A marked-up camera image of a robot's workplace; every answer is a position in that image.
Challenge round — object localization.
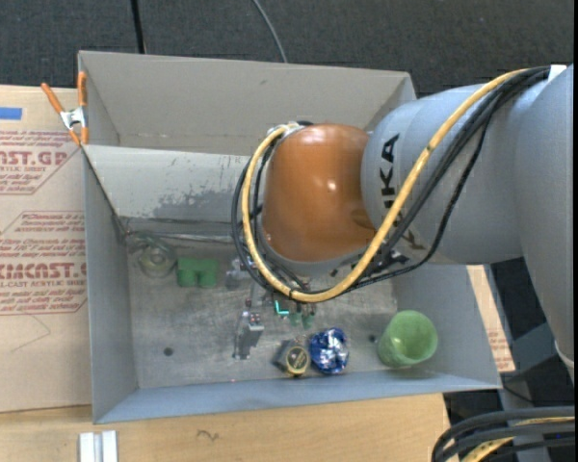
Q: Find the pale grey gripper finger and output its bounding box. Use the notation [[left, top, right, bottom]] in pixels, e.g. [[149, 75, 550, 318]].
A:
[[232, 310, 266, 361], [223, 256, 245, 292]]

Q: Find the green toy block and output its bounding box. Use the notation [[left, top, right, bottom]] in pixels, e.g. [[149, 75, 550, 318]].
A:
[[174, 256, 221, 290]]

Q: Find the black round tin gold label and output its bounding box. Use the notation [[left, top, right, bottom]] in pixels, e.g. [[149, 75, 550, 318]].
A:
[[271, 337, 312, 379]]

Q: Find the grey metal bin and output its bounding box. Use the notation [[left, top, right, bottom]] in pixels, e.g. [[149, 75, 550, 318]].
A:
[[76, 49, 505, 425]]

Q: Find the blue foil packet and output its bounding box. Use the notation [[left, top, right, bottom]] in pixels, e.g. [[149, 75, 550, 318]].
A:
[[307, 326, 351, 376]]

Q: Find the clear glass jar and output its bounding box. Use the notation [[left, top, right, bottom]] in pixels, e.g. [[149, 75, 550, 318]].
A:
[[128, 236, 178, 279]]

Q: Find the green cup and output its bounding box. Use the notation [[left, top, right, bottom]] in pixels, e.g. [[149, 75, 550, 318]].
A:
[[376, 309, 439, 370]]

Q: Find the brown cardboard board red print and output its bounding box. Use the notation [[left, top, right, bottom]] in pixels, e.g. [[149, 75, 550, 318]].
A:
[[0, 83, 516, 414]]

